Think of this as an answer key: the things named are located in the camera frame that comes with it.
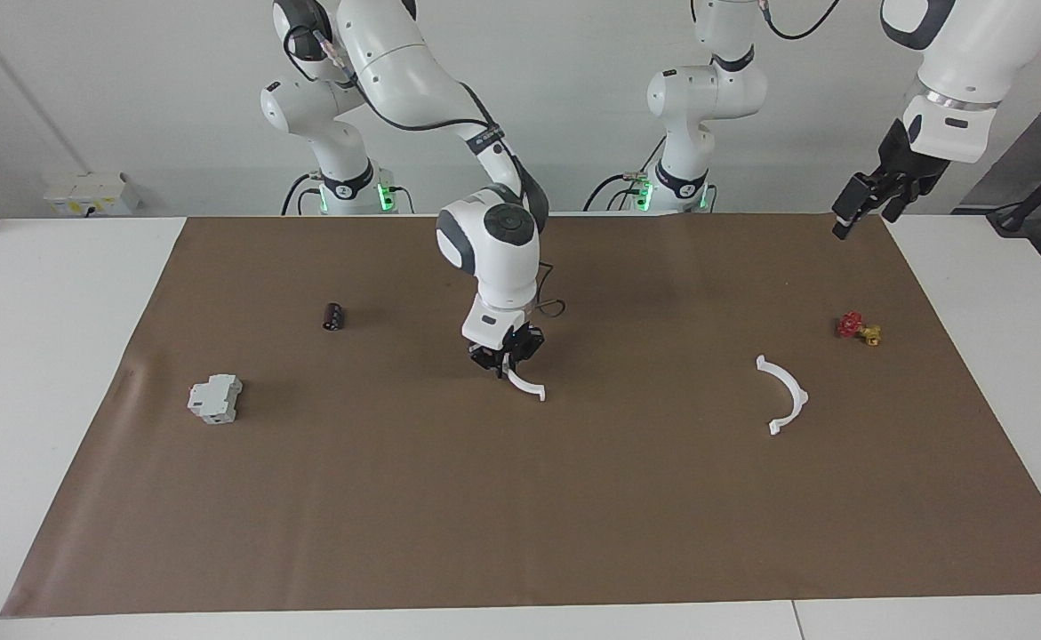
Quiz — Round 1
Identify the red and yellow valve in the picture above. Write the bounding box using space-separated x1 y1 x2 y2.
836 311 883 347

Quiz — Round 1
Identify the white circuit breaker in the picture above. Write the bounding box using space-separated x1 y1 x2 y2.
187 374 244 425

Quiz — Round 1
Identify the brown paper table mat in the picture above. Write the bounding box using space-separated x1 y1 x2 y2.
0 213 1041 619

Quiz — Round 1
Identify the black base cable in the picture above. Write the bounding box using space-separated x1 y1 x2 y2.
584 142 663 212
282 173 321 216

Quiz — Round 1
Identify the black tripod stand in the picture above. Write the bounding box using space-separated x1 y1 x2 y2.
987 142 1041 236

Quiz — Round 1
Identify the white half-ring pipe clamp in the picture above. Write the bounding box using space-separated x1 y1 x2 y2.
504 363 547 403
756 355 810 436

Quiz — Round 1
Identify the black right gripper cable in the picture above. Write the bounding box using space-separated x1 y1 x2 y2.
284 22 567 321

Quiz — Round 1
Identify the white power strip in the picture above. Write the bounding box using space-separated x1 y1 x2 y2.
44 172 143 217

